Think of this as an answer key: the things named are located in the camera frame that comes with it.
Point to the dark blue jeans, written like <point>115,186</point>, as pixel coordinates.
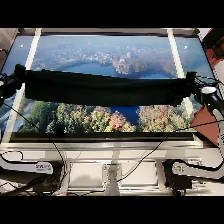
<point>100,88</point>

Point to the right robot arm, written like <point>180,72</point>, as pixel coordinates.
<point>214,100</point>

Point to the silver frame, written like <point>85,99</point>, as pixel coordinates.
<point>113,155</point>

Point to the red-brown garment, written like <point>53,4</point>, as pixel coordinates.
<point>208,125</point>

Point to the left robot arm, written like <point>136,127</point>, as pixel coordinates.
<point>9,87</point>

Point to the heap of clothes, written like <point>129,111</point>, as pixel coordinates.
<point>215,43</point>

